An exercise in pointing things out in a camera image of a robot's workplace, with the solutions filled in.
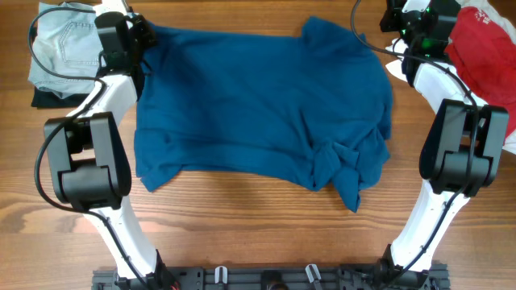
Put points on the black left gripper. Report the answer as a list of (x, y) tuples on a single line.
[(142, 27)]

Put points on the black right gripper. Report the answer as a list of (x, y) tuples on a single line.
[(392, 14)]

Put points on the blue t-shirt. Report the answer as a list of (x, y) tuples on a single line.
[(313, 109)]

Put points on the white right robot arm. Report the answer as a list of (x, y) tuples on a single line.
[(462, 151)]

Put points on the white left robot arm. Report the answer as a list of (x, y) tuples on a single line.
[(82, 166)]

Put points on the light blue folded jeans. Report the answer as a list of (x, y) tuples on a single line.
[(67, 48)]

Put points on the red garment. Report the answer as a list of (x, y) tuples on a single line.
[(484, 57)]

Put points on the black folded garment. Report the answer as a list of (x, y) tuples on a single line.
[(48, 100)]

